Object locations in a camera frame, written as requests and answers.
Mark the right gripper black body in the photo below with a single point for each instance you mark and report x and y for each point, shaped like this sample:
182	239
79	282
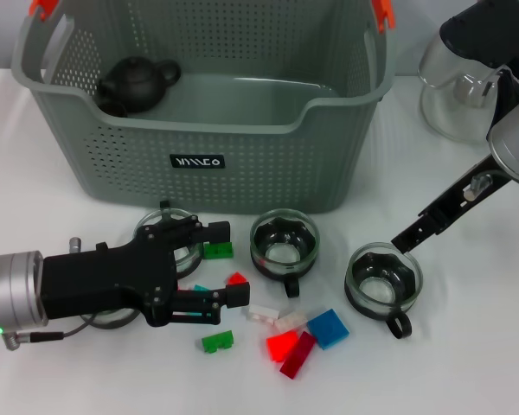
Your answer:
463	196

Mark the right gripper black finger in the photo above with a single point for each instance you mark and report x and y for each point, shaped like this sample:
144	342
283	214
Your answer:
408	240

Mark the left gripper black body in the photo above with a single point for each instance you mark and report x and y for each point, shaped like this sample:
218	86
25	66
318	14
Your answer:
95	283

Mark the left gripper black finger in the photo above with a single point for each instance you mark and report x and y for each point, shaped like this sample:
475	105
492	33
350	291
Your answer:
238	296
218	231

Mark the grey-green perforated storage bin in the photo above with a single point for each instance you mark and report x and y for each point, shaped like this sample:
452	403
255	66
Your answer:
242	173

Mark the right gripper silver plug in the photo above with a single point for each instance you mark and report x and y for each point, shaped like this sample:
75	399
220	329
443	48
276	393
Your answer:
478	186

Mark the small red square brick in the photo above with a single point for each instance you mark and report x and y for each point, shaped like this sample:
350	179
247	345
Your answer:
237	277

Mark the green toy brick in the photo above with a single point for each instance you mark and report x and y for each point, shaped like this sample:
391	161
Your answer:
216	342
218	250

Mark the teal square toy plate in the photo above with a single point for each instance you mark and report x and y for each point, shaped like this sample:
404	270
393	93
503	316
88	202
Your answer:
201	287

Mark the bright red toy brick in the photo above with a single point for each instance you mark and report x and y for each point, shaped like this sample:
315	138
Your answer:
281	345

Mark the glass coffee pot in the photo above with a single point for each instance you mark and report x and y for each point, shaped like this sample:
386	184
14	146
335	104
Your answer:
450	116

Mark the dark red flat brick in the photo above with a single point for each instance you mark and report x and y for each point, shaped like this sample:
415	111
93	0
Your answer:
298	356

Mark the blue square toy plate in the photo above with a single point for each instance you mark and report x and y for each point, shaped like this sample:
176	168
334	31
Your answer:
328	328

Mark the black clay teapot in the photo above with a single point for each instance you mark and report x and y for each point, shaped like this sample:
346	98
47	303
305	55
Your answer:
134	86

